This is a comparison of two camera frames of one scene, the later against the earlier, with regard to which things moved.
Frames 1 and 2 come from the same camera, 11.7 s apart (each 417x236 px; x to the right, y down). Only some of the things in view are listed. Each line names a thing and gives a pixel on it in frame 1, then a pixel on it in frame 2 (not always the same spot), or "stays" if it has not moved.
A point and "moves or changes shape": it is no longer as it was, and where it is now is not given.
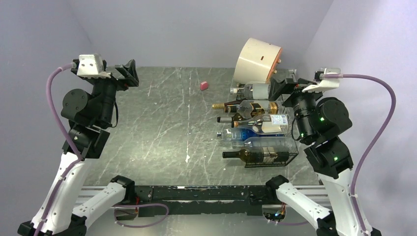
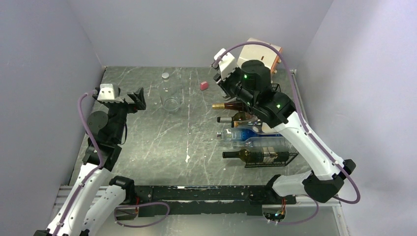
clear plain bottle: x=266 y=143 stays
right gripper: x=288 y=85 to x=223 y=83
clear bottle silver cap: x=253 y=91 moves or changes shape
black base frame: x=206 y=199 stays
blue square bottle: x=241 y=134 stays
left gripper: x=131 y=65 to x=131 y=107
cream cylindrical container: x=256 y=61 stays
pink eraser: x=203 y=85 stays
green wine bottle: x=261 y=155 stays
